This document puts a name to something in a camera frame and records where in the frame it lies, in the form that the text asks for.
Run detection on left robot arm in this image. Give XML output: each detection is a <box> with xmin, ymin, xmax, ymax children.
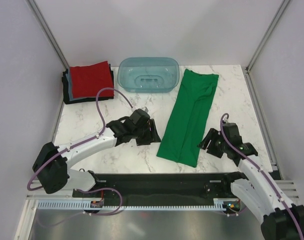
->
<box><xmin>32</xmin><ymin>108</ymin><xmax>161</xmax><ymax>197</ymax></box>

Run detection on teal plastic bin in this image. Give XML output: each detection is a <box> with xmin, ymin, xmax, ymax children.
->
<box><xmin>117</xmin><ymin>57</ymin><xmax>180</xmax><ymax>93</ymax></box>

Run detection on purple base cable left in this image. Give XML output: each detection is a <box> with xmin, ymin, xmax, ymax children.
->
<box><xmin>39</xmin><ymin>187</ymin><xmax>125</xmax><ymax>228</ymax></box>

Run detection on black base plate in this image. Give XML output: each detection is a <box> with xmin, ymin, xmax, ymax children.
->
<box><xmin>71</xmin><ymin>172</ymin><xmax>250</xmax><ymax>211</ymax></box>

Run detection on green t shirt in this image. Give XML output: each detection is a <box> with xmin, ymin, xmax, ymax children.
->
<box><xmin>157</xmin><ymin>69</ymin><xmax>219</xmax><ymax>168</ymax></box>

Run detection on aluminium rail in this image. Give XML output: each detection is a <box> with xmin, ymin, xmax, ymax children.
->
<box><xmin>276</xmin><ymin>180</ymin><xmax>299</xmax><ymax>201</ymax></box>
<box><xmin>27</xmin><ymin>188</ymin><xmax>73</xmax><ymax>200</ymax></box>

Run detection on aluminium rail right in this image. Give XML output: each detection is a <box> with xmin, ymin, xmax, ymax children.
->
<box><xmin>276</xmin><ymin>180</ymin><xmax>299</xmax><ymax>201</ymax></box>

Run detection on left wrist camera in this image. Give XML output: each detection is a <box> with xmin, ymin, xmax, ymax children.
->
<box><xmin>142</xmin><ymin>106</ymin><xmax>149</xmax><ymax>113</ymax></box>

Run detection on left aluminium frame post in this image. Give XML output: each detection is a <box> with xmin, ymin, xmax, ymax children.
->
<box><xmin>26</xmin><ymin>0</ymin><xmax>70</xmax><ymax>69</ymax></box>

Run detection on aluminium rail left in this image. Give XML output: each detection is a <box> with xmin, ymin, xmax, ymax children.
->
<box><xmin>27</xmin><ymin>188</ymin><xmax>73</xmax><ymax>200</ymax></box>

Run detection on blue folded t shirt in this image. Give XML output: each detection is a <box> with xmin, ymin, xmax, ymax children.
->
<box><xmin>65</xmin><ymin>69</ymin><xmax>93</xmax><ymax>103</ymax></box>

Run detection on black folded t shirt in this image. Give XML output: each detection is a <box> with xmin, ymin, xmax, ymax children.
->
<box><xmin>61</xmin><ymin>64</ymin><xmax>114</xmax><ymax>105</ymax></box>

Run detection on red folded t shirt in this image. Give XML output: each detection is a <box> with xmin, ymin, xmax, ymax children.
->
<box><xmin>70</xmin><ymin>61</ymin><xmax>113</xmax><ymax>98</ymax></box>

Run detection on aluminium frame post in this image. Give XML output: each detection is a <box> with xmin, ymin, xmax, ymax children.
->
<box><xmin>245</xmin><ymin>0</ymin><xmax>292</xmax><ymax>74</ymax></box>
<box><xmin>26</xmin><ymin>0</ymin><xmax>70</xmax><ymax>69</ymax></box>

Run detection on right aluminium frame post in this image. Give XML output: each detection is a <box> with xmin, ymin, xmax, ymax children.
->
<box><xmin>245</xmin><ymin>0</ymin><xmax>292</xmax><ymax>74</ymax></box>

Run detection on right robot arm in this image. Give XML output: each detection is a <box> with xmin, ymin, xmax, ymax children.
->
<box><xmin>198</xmin><ymin>121</ymin><xmax>304</xmax><ymax>240</ymax></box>

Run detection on white slotted cable duct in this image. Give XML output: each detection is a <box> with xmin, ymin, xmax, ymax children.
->
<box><xmin>37</xmin><ymin>198</ymin><xmax>239</xmax><ymax>211</ymax></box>

